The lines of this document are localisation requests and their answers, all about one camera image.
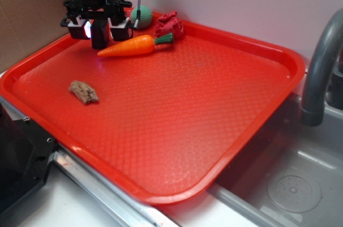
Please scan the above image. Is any grey sink basin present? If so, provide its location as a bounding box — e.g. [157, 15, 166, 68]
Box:
[208, 93, 343, 227]

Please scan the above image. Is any green textured ball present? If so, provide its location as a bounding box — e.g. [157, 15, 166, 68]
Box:
[130, 5, 153, 29]

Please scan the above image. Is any grey braided cable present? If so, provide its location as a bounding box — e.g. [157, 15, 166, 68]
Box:
[129, 0, 143, 31]

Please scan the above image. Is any brown wood piece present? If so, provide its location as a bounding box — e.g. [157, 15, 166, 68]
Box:
[69, 80, 99, 105]

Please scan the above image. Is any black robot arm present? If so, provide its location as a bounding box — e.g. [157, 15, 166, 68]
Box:
[60, 0, 134, 49]

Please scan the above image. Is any crumpled red cloth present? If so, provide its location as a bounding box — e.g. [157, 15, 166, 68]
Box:
[154, 11, 184, 39]

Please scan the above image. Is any grey faucet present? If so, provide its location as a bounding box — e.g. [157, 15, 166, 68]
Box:
[299, 9, 342, 126]

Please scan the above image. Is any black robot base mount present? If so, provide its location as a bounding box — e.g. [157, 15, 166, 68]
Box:
[1, 107, 57, 216]

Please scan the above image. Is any red plastic tray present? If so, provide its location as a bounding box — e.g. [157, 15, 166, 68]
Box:
[1, 21, 305, 205]

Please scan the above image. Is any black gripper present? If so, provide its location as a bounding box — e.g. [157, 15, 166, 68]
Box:
[60, 0, 133, 41]

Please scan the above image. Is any orange toy carrot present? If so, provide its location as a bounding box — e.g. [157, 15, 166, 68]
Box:
[97, 33, 174, 57]

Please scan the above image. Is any aluminium rail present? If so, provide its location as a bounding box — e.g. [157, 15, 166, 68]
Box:
[1, 99, 176, 226]

